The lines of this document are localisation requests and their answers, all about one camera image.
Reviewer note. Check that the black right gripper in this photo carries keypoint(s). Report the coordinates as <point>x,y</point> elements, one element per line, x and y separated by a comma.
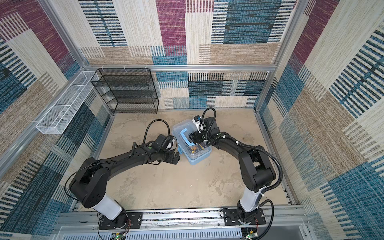
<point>195,137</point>

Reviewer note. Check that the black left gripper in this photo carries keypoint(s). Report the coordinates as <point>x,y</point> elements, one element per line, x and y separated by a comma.
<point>170,159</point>

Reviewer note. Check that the light blue plastic tool box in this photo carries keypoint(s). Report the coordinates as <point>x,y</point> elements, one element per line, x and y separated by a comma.
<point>182,131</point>

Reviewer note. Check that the yellow black utility knife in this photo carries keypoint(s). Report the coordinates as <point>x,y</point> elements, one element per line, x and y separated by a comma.
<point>196,148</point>

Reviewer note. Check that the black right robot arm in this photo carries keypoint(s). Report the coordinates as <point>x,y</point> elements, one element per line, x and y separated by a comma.
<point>257,171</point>

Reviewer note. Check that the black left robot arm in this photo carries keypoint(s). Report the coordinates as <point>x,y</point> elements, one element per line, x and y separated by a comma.
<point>90,181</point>

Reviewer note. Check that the black mesh shelf rack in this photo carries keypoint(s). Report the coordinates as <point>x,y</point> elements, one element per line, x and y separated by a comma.
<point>127,90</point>

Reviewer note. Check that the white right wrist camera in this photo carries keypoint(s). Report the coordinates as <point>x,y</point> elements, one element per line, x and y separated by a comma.
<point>199,123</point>

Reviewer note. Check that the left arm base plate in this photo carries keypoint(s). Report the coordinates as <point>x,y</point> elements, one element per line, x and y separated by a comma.
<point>124,221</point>

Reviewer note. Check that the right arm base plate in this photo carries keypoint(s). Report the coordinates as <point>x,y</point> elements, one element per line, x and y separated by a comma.
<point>236,217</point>

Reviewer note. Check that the white wire mesh basket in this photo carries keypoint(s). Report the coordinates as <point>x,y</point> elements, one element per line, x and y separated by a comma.
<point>62,112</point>

